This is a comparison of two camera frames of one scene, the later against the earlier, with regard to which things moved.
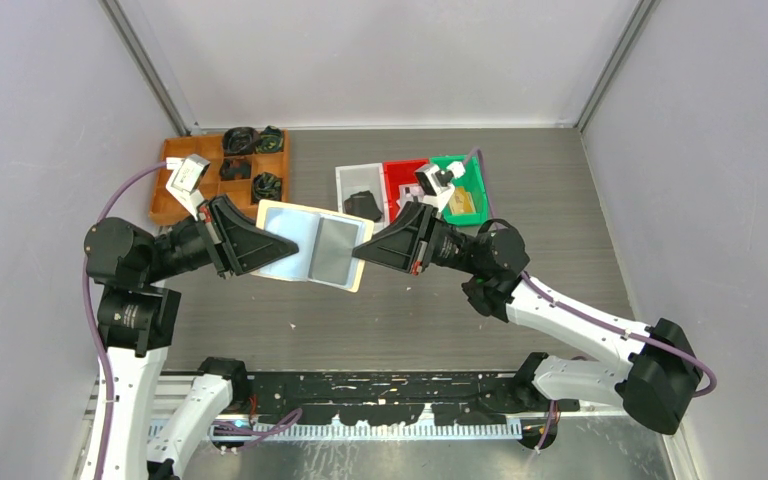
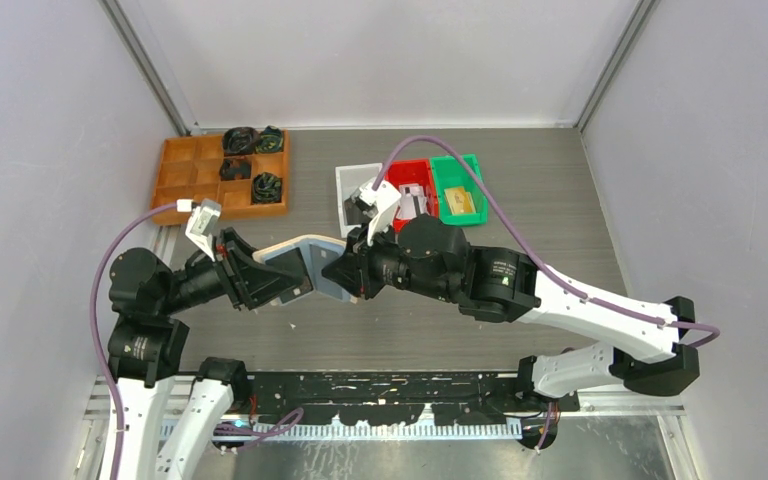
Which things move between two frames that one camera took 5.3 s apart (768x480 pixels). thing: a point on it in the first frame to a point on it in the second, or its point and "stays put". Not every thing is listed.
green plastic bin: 473,181 stays put
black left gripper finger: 243,245 to 257,278
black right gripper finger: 396,245 to 349,269
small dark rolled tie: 230,167 stays put
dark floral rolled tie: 267,186 stays put
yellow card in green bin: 462,202 stays put
